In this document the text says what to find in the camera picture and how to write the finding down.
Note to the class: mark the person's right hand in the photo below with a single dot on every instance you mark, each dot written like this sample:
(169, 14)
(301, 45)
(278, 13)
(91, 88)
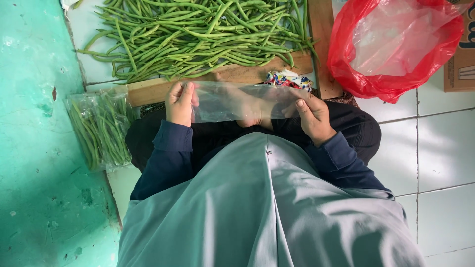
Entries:
(318, 120)

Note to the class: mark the person's left hand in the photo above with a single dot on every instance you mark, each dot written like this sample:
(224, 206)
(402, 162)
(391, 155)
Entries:
(177, 109)

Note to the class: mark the clear plastic bag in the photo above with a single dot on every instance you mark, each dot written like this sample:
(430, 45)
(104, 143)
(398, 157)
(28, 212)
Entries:
(237, 100)

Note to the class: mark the black trousers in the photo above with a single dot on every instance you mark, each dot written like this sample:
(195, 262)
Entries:
(356, 129)

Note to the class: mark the colourful floral cloth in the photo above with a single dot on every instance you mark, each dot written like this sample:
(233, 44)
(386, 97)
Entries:
(287, 79)

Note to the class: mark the person's bare foot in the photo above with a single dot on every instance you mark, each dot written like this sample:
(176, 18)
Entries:
(246, 107)

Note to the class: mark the pile of loose green beans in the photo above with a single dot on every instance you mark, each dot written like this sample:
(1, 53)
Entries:
(196, 37)

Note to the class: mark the red plastic bag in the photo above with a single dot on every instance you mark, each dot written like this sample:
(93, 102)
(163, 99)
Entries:
(339, 48)

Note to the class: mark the short wooden plank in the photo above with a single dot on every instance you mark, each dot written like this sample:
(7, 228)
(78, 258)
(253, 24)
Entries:
(322, 44)

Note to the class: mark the packed bag of green beans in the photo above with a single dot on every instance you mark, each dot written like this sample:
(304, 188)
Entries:
(102, 129)

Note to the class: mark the bundle of clear plastic bags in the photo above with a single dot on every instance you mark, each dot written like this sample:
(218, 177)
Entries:
(389, 44)

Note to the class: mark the grey-green headscarf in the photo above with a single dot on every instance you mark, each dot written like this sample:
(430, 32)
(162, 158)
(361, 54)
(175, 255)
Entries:
(267, 211)

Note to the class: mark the brown cardboard box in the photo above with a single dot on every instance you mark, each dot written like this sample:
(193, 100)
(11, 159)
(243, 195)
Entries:
(462, 70)

